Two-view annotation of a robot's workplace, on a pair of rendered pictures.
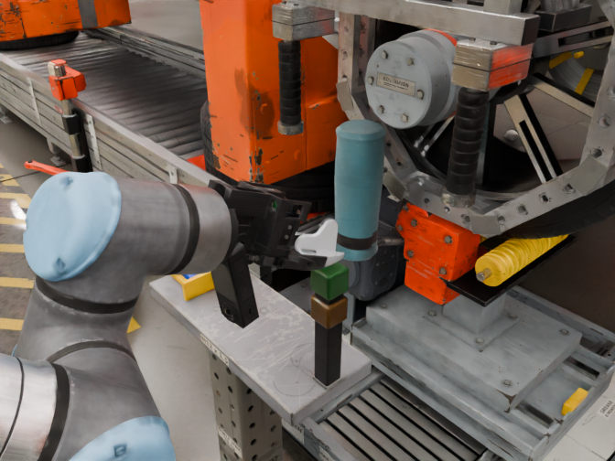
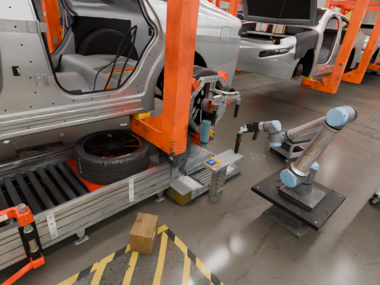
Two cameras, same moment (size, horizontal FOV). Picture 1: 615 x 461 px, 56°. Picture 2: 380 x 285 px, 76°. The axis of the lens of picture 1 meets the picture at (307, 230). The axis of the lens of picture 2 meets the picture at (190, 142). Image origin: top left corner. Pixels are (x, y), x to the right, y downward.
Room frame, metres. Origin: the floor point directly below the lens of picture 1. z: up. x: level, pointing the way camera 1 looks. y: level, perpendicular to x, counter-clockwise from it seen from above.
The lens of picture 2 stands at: (1.29, 2.02, 1.57)
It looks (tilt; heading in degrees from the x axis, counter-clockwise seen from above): 27 degrees down; 265
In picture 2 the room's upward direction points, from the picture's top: 6 degrees clockwise
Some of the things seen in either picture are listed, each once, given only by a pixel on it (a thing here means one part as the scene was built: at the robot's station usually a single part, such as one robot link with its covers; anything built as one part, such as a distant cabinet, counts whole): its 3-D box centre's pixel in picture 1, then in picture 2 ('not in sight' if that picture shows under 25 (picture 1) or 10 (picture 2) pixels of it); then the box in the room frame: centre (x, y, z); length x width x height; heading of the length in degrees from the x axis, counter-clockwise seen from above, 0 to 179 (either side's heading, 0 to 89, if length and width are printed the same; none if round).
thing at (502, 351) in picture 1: (477, 285); (190, 145); (1.06, -0.39, 0.32); 0.40 x 0.30 x 0.28; 41
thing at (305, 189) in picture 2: not in sight; (302, 182); (0.13, 0.35, 0.40); 0.19 x 0.19 x 0.10
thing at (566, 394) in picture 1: (475, 355); (190, 159); (1.04, -0.41, 0.13); 0.50 x 0.36 x 0.10; 41
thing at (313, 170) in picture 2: not in sight; (306, 170); (0.14, 0.36, 0.54); 0.17 x 0.15 x 0.18; 29
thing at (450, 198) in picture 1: (466, 144); (236, 111); (0.67, -0.20, 0.83); 0.04 x 0.04 x 0.16
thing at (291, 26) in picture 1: (303, 18); (212, 105); (0.94, 0.01, 0.93); 0.09 x 0.05 x 0.05; 131
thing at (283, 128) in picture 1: (289, 85); (214, 117); (0.92, 0.03, 0.83); 0.04 x 0.04 x 0.16
